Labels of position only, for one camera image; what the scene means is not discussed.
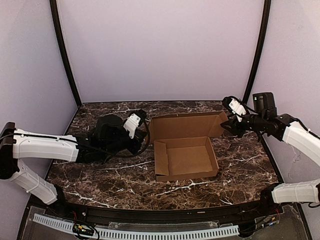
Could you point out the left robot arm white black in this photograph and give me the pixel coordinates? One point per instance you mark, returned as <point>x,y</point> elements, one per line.
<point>111,138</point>

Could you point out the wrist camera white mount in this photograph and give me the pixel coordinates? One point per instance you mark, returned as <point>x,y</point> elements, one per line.
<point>133,121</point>
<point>236,107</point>

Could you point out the right black frame post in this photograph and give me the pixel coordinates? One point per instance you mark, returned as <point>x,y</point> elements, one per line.
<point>258,50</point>

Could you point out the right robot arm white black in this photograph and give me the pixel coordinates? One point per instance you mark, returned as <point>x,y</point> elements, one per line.
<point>264,119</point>

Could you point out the left black frame post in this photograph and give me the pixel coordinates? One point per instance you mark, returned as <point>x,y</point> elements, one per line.
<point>63,52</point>

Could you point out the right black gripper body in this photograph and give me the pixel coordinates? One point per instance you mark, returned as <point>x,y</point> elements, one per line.
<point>238,125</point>

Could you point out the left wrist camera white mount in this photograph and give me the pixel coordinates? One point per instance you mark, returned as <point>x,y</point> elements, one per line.
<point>133,121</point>

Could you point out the white slotted cable duct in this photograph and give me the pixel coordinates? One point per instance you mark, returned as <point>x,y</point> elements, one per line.
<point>135,231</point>

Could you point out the small circuit board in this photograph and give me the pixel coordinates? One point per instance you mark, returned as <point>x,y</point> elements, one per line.
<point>82,230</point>
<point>266,222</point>

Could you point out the black frame post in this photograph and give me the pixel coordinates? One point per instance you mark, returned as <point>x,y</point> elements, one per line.
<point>258,50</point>
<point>63,52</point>

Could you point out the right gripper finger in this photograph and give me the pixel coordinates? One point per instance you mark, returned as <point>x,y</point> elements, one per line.
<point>228,123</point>
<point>230,129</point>

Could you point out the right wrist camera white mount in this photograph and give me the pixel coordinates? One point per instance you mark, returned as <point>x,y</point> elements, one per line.
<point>236,107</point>

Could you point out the left small circuit board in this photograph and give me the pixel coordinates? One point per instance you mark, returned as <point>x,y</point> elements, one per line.
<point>82,230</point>

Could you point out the brown cardboard box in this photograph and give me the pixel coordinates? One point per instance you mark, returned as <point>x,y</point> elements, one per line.
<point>182,145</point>

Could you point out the black front frame rail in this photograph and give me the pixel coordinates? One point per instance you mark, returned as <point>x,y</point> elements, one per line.
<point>232,214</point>

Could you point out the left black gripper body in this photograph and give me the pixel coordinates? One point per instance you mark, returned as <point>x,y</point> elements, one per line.
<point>139,136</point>

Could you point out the right small circuit board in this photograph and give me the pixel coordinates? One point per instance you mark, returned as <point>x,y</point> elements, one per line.
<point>266,222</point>

